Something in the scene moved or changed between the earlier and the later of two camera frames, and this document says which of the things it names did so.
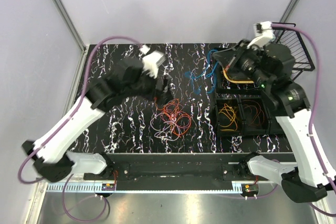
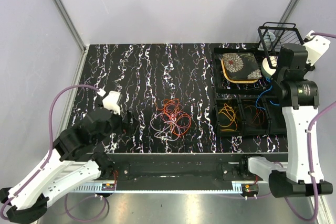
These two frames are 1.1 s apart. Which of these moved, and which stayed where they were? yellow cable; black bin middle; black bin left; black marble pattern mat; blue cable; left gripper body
Moved: left gripper body; blue cable
Stayed: black marble pattern mat; black bin left; black bin middle; yellow cable
